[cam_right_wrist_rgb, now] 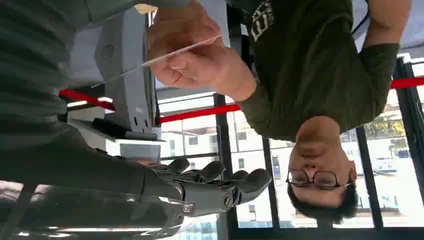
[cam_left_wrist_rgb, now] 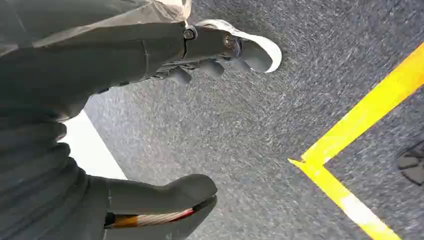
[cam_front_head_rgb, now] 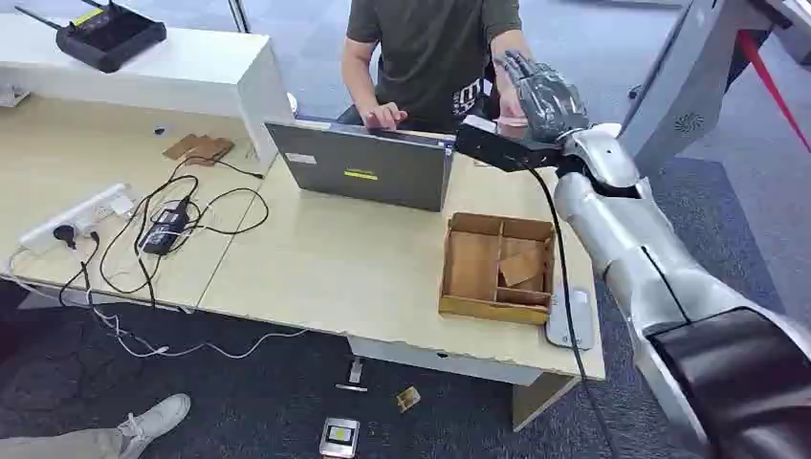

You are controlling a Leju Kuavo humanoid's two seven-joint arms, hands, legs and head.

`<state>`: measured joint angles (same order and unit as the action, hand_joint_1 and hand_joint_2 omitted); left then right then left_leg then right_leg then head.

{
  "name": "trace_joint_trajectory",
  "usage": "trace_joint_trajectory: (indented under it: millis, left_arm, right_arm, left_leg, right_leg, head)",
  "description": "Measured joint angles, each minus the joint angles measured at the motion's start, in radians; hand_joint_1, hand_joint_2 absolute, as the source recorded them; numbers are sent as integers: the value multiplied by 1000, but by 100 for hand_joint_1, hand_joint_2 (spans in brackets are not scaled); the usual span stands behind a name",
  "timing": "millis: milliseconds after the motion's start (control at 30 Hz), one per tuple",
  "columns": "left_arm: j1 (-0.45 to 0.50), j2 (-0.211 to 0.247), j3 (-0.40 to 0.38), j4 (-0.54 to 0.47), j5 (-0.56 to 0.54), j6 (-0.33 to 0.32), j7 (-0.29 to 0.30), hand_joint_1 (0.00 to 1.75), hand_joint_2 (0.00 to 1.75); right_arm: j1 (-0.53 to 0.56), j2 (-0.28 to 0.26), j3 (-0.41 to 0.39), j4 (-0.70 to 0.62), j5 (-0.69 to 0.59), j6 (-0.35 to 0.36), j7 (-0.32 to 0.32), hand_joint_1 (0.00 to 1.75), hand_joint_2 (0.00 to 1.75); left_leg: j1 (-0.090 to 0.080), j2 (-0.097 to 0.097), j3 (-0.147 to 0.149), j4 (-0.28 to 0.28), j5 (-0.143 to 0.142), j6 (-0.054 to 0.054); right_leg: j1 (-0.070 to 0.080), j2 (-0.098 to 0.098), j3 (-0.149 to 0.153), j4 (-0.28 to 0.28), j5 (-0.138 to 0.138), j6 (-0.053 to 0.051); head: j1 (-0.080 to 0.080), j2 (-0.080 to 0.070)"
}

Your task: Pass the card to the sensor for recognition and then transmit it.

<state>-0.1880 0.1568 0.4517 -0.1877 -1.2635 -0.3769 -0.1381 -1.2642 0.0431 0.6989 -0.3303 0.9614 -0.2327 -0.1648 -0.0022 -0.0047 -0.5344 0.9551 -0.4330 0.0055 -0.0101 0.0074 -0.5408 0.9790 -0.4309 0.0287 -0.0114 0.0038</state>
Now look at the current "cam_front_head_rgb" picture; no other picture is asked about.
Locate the black power adapter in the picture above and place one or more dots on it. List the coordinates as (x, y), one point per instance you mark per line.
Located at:
(163, 231)

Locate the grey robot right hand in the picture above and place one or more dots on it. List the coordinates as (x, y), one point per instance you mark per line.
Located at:
(550, 101)

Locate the black plug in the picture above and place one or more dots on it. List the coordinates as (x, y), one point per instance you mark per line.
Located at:
(64, 235)

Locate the pale desk leg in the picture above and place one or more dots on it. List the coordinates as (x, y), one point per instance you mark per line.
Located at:
(538, 399)

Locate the black router with antennas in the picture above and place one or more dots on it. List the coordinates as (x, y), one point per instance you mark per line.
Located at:
(108, 35)

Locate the small brown card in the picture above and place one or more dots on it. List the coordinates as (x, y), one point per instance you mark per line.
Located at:
(408, 399)

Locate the person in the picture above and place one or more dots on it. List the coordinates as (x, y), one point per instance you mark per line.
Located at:
(431, 57)

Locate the silver device with screen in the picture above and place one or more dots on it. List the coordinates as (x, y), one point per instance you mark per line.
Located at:
(339, 437)

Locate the grey laptop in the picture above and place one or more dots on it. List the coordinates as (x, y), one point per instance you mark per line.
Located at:
(367, 168)

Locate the white power strip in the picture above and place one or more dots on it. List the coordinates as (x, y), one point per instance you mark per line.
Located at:
(76, 218)

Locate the person's leg with pale shoe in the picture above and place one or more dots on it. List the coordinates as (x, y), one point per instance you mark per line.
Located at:
(127, 434)

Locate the grey metal plate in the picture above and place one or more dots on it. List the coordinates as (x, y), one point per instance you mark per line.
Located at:
(580, 317)

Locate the person's left hand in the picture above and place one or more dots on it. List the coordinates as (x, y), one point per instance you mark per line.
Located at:
(508, 109)

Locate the grey machine stand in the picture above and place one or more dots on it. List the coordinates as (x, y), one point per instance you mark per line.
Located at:
(684, 82)

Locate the small white bracket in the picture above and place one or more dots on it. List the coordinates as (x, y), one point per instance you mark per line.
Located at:
(355, 375)

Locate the wooden card box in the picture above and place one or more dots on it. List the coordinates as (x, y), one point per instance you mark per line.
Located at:
(472, 266)

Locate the brown cardboard pieces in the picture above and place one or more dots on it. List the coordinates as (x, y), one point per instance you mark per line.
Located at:
(199, 149)

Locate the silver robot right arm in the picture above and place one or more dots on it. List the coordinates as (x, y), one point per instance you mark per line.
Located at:
(633, 234)

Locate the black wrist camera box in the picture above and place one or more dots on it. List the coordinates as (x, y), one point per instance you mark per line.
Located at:
(500, 149)

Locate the person's right hand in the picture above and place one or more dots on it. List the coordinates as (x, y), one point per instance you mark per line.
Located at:
(384, 116)

